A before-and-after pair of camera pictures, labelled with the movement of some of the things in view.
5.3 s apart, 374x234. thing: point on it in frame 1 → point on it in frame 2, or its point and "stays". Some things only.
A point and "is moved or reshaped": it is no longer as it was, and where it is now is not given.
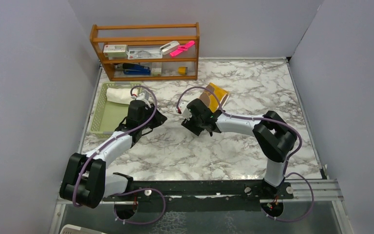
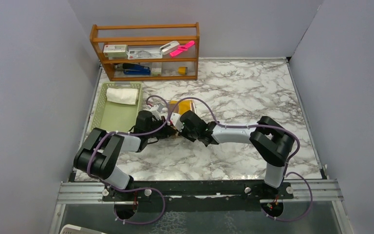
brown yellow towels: (210, 100) is moved or reshaped
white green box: (115, 51) stays
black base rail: (196, 196) stays
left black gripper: (158, 119) → (166, 131)
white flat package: (144, 53) stays
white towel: (120, 95) stays
